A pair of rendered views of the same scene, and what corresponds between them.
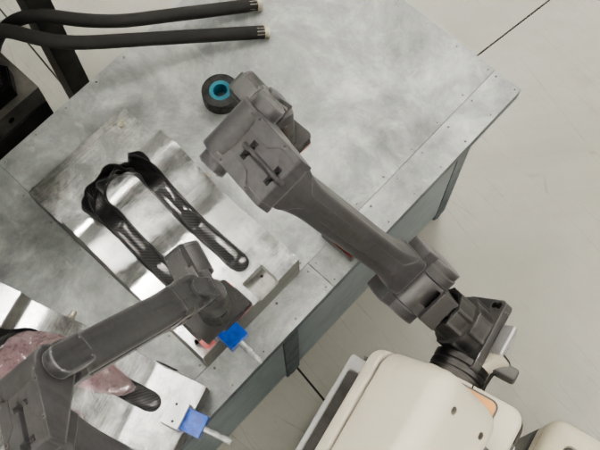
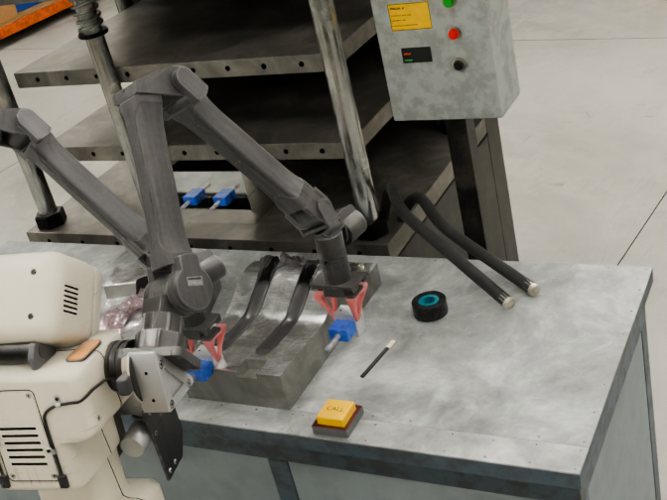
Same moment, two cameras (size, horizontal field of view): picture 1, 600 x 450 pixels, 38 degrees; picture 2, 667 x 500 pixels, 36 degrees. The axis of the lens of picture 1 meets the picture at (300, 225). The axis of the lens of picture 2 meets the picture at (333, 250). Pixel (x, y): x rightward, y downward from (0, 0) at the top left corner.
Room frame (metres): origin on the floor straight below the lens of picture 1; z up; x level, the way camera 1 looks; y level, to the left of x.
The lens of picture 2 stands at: (0.29, -1.74, 2.05)
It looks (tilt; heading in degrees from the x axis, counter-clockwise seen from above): 28 degrees down; 77
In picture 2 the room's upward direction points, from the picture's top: 14 degrees counter-clockwise
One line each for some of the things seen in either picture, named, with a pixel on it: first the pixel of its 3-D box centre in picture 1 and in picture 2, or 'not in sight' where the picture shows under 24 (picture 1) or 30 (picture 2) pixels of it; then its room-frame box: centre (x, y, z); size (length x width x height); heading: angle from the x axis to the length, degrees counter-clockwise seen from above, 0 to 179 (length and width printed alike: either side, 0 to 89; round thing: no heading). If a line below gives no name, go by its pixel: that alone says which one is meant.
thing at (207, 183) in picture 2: not in sight; (250, 160); (0.76, 1.23, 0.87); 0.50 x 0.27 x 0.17; 46
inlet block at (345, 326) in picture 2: not in sight; (339, 332); (0.65, 0.00, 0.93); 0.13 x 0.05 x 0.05; 45
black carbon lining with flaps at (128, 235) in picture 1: (158, 226); (271, 299); (0.57, 0.27, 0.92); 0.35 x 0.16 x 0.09; 46
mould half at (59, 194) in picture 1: (161, 226); (283, 313); (0.59, 0.27, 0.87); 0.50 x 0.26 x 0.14; 46
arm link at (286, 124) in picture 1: (275, 119); (332, 242); (0.69, 0.04, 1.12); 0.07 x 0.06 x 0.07; 38
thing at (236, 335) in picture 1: (236, 338); (198, 373); (0.36, 0.12, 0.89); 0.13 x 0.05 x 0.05; 45
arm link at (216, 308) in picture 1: (209, 295); not in sight; (0.39, 0.15, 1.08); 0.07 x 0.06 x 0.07; 28
